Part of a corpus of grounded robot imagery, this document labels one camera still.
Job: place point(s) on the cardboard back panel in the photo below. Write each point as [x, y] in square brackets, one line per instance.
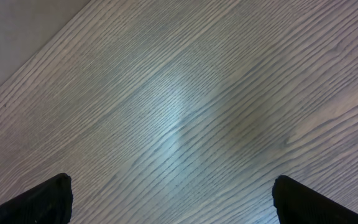
[26, 25]

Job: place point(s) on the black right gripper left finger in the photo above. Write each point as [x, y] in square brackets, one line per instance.
[49, 202]

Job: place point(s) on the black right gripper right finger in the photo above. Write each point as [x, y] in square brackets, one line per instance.
[297, 204]

